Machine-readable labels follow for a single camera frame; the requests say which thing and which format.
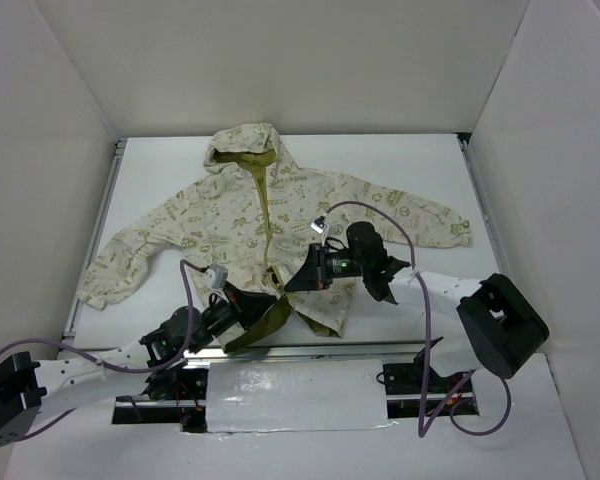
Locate white foil covered board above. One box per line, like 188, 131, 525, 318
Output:
206, 359, 391, 433

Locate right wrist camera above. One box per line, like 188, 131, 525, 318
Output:
311, 215, 329, 235

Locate aluminium frame rail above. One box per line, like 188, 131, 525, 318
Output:
455, 132, 512, 278
62, 138, 128, 339

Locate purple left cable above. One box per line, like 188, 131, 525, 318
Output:
0, 259, 216, 446

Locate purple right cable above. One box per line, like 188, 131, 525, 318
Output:
319, 200, 514, 439

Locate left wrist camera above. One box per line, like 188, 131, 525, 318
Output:
204, 264, 228, 293

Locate purple cable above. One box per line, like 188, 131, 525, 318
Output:
319, 200, 514, 439
0, 259, 216, 446

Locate right aluminium frame rail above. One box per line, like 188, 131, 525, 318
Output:
455, 132, 512, 278

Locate cream green printed hooded jacket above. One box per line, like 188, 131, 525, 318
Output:
78, 123, 472, 352

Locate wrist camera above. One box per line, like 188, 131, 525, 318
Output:
311, 215, 329, 235
204, 264, 228, 293

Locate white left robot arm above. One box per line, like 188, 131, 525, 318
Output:
0, 286, 277, 448

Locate left aluminium frame rail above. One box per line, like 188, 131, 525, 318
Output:
62, 138, 128, 339

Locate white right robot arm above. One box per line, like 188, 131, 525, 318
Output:
285, 222, 550, 391

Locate aluminium table edge rail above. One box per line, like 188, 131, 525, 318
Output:
112, 339, 481, 426

